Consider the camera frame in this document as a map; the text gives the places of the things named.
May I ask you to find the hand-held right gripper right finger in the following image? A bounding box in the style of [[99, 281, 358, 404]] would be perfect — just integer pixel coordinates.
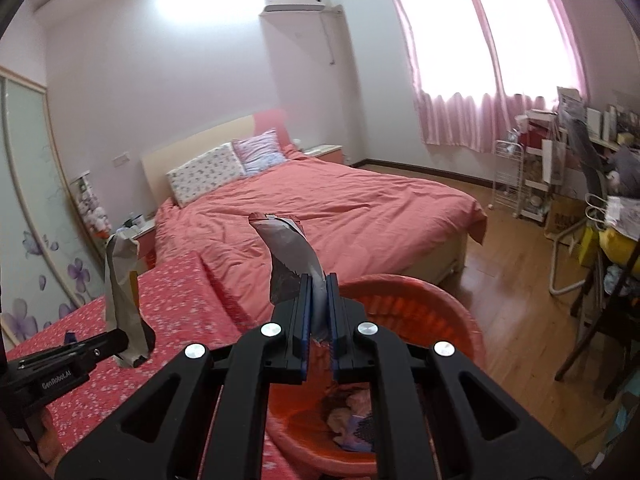
[[325, 272, 586, 480]]

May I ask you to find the pink nightstand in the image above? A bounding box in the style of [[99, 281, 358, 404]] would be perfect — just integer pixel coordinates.
[[122, 222, 160, 273], [302, 144, 346, 165]]

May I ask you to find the pink curtain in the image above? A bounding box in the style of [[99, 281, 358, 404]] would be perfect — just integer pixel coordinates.
[[370, 0, 591, 153]]

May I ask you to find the white foil packaging bag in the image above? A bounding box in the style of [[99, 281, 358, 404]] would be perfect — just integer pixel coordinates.
[[102, 232, 157, 368]]

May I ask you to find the white floral pillow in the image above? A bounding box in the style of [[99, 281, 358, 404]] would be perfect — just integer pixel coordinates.
[[166, 142, 247, 208]]

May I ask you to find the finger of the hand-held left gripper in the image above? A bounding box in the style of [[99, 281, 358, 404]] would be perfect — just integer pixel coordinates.
[[60, 329, 130, 364], [139, 317, 157, 354]]

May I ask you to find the red plastic basin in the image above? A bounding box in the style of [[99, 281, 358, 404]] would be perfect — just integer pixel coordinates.
[[267, 273, 485, 478]]

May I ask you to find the dark wooden chair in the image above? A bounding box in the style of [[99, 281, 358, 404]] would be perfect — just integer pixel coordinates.
[[555, 240, 640, 401]]

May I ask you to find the pink striped pillow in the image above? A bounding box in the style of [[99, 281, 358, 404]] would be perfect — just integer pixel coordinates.
[[232, 129, 288, 176]]

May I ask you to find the cluttered storage cart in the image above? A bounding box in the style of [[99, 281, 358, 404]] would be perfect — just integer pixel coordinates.
[[520, 110, 566, 221]]

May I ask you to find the wardrobe with purple flowers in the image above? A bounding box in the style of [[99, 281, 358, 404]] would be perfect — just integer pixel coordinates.
[[0, 67, 108, 346]]

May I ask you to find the silver foil wrapper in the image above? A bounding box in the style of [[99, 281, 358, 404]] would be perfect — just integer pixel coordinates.
[[248, 212, 331, 348]]

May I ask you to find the cream and pink headboard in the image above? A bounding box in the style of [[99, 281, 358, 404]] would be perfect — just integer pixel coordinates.
[[140, 108, 293, 201]]

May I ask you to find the yellow bag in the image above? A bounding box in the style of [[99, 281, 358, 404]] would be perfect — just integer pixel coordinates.
[[600, 227, 640, 276]]

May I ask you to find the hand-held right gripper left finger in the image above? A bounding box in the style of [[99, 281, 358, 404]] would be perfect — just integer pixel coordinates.
[[54, 274, 316, 480]]

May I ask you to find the brown cardboard box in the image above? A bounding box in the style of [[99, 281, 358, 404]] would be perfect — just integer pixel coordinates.
[[545, 195, 586, 236]]

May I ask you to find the cream bed frame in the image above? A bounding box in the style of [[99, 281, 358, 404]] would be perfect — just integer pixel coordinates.
[[430, 230, 469, 286]]

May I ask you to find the white wire rack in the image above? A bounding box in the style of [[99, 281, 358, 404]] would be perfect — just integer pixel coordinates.
[[492, 139, 526, 208]]

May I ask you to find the bed with pink duvet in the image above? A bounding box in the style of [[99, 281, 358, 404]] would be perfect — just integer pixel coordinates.
[[154, 152, 488, 311]]

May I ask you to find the white metal chair frame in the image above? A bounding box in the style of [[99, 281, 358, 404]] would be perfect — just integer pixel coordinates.
[[550, 192, 608, 296]]

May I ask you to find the grey cloth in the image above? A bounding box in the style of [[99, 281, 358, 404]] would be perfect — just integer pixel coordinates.
[[567, 120, 608, 196]]

